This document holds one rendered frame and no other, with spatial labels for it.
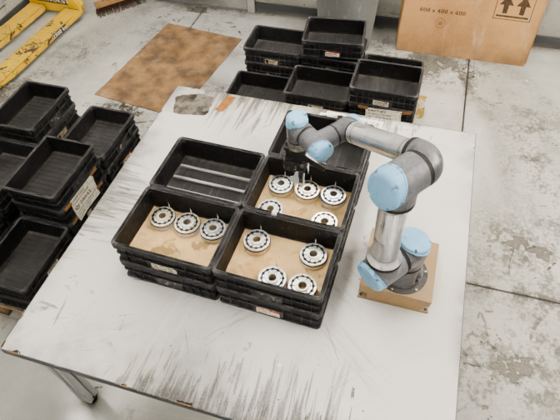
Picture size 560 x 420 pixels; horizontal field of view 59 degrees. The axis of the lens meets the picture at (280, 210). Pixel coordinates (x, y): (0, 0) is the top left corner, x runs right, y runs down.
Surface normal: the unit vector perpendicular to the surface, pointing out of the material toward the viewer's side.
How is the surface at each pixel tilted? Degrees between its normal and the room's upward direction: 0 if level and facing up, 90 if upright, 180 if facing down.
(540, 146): 0
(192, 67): 0
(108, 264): 0
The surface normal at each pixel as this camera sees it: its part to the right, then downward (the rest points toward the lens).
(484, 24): -0.29, 0.55
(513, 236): -0.04, -0.63
